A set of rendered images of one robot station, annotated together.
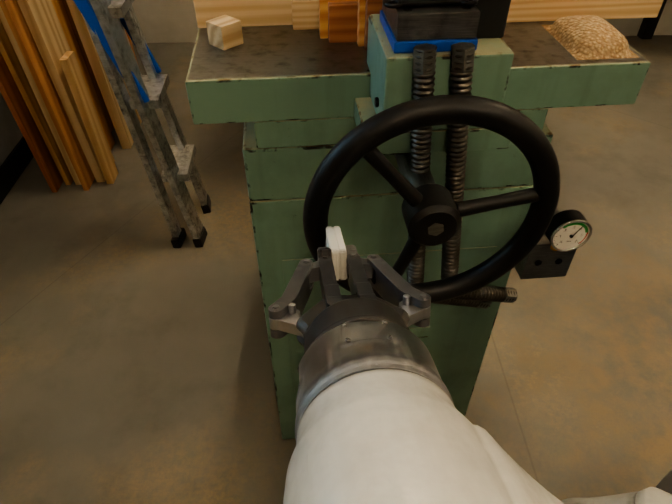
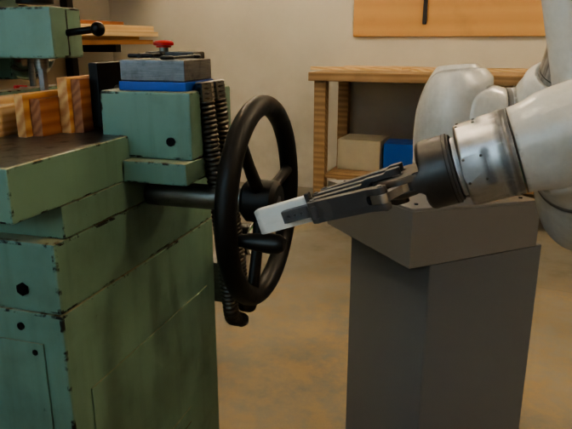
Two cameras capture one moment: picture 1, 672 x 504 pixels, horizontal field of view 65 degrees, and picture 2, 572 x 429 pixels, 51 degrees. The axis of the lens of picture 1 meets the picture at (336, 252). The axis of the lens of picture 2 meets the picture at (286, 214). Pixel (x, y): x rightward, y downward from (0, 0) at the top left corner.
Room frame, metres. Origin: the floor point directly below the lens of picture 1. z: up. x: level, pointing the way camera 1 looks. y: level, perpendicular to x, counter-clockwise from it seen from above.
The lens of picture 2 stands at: (0.13, 0.63, 1.02)
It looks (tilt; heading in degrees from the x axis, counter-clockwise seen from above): 16 degrees down; 293
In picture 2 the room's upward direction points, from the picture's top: straight up
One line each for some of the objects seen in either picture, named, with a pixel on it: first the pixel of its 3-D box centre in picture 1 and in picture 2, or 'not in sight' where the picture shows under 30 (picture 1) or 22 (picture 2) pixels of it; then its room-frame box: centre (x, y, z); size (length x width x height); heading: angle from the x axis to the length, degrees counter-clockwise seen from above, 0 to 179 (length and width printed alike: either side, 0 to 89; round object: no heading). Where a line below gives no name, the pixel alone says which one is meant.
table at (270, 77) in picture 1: (414, 74); (120, 146); (0.70, -0.11, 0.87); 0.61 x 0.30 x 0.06; 95
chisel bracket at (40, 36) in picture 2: not in sight; (28, 38); (0.83, -0.08, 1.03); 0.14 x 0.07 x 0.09; 5
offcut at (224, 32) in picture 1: (224, 32); not in sight; (0.74, 0.15, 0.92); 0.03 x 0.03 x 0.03; 47
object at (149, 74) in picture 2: (445, 7); (170, 67); (0.62, -0.12, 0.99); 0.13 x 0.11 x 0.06; 95
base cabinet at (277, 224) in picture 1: (362, 243); (24, 425); (0.93, -0.06, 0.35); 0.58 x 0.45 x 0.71; 5
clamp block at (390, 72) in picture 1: (432, 69); (169, 119); (0.62, -0.12, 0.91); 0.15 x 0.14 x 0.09; 95
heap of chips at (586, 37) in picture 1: (590, 30); not in sight; (0.75, -0.35, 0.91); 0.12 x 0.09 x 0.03; 5
